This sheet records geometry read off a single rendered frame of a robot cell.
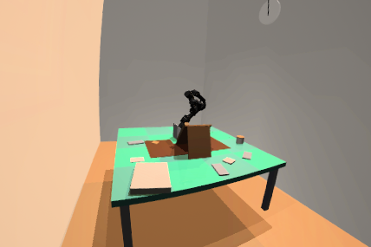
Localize dark grey cylinder with orange top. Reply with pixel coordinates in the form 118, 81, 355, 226
236, 135, 244, 144

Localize grey flat bar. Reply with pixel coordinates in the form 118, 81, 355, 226
128, 140, 145, 145
243, 152, 252, 159
212, 164, 230, 176

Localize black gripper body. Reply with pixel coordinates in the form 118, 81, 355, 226
189, 99, 199, 111

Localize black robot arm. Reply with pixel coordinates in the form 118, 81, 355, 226
178, 89, 206, 128

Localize beige flat rectangular tile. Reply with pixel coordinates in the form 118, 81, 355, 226
222, 158, 235, 164

